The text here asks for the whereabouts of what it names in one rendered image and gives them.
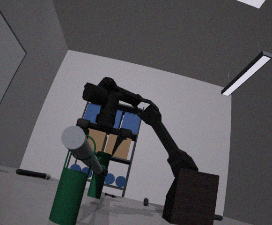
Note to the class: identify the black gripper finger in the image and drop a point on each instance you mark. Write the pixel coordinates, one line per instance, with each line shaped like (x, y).
(86, 131)
(117, 143)

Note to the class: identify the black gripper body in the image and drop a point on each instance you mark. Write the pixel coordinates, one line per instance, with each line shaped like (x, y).
(106, 119)

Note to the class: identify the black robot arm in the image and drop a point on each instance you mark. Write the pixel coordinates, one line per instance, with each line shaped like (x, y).
(108, 94)

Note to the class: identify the dark green post with cap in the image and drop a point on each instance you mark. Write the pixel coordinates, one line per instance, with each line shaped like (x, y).
(97, 181)

